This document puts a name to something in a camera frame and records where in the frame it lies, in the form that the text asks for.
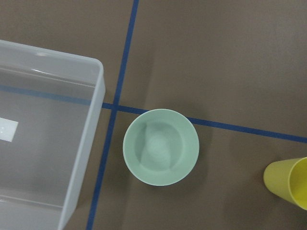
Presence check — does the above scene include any mint green bowl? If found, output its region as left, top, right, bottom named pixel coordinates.
left=123, top=109, right=200, bottom=186

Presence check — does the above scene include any yellow plastic cup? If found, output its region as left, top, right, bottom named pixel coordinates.
left=263, top=157, right=307, bottom=210

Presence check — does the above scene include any clear plastic storage box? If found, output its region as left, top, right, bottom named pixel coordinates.
left=0, top=41, right=106, bottom=230

